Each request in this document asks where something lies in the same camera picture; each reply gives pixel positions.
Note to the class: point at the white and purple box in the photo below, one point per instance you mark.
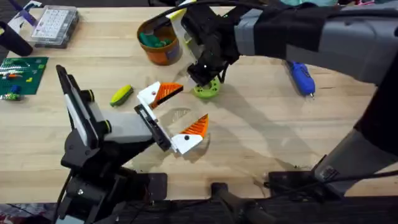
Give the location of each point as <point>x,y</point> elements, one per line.
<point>23,15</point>

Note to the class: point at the yellow green corn toy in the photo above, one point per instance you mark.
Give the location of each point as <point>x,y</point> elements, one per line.
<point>121,96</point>

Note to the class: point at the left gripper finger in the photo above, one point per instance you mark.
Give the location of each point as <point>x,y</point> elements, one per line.
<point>189,141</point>
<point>149,93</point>

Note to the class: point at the left gripper body grey black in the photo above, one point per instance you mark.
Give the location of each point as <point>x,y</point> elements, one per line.
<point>127,127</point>

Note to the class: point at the blue electric screwdriver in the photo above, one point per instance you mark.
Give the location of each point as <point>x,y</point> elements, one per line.
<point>300,76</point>

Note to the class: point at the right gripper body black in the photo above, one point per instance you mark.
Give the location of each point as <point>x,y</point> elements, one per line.
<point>216,40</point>

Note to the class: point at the black cylinder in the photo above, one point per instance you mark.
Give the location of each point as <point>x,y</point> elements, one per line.
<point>14,40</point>

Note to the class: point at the teal object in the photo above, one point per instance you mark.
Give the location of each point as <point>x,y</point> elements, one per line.
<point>308,2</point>

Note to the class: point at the orange tub with green toys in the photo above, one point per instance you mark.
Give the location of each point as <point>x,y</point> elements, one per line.
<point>161,51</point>

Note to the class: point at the green disc with holes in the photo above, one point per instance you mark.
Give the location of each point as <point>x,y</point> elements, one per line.
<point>207,91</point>

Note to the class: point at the clear plastic parts box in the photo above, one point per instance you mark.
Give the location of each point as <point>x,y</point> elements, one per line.
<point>54,25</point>

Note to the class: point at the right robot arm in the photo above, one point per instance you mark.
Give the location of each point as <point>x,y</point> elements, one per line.
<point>342,40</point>

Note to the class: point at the green board with toy blocks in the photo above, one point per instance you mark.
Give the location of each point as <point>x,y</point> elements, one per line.
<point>23,74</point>

